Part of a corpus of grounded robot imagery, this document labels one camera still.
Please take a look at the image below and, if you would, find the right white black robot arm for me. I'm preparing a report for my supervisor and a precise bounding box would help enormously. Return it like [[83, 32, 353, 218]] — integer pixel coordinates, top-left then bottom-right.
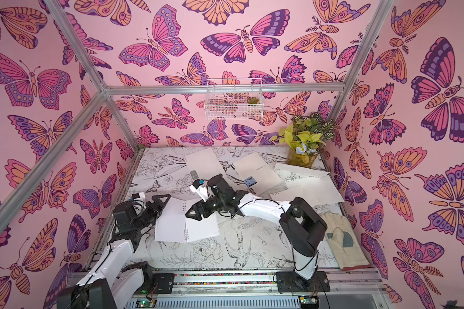
[[186, 174, 327, 280]]

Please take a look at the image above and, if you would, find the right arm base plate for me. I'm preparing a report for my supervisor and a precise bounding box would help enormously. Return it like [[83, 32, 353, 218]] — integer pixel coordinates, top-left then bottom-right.
[[274, 271, 331, 293]]

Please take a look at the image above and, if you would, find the torn lined page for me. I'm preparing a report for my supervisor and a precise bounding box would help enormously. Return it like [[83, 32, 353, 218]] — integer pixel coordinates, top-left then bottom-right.
[[270, 176, 345, 207]]

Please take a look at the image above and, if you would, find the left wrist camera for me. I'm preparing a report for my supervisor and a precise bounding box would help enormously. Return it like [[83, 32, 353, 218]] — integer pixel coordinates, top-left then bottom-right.
[[130, 192, 146, 212]]

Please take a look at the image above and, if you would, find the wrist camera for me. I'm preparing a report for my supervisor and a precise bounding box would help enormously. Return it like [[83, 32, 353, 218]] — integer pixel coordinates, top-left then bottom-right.
[[130, 192, 146, 212], [189, 179, 209, 202]]

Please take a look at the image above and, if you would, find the beige oven mitt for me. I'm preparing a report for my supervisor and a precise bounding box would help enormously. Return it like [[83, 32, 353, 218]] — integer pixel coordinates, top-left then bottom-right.
[[320, 212, 371, 271]]

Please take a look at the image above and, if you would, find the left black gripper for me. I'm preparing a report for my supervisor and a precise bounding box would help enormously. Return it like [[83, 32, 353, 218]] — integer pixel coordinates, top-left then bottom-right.
[[132, 195, 170, 232]]

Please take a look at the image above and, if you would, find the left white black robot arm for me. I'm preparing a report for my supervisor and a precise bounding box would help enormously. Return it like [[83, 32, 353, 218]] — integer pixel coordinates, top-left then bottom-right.
[[56, 194, 171, 308]]

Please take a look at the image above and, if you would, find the CAMP spiral notebook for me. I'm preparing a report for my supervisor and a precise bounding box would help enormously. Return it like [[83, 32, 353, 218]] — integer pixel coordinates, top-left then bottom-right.
[[232, 153, 282, 196]]

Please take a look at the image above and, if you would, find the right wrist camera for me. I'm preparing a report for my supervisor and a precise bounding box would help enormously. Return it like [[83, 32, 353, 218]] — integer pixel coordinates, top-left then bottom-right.
[[189, 179, 209, 202]]

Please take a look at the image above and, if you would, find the potted green plant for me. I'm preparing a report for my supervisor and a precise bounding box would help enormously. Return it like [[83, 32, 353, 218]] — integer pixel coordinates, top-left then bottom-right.
[[270, 112, 335, 168]]

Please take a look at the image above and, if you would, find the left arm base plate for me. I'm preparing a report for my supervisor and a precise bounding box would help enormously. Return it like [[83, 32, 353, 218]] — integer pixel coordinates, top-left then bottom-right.
[[135, 273, 175, 295]]

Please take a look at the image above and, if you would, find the small clear-spiral notebook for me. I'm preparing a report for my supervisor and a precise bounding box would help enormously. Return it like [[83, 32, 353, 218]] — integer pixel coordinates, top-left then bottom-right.
[[155, 197, 220, 243]]

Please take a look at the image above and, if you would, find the white wire basket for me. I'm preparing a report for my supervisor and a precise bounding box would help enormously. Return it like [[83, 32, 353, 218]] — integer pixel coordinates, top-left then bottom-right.
[[202, 78, 264, 121]]

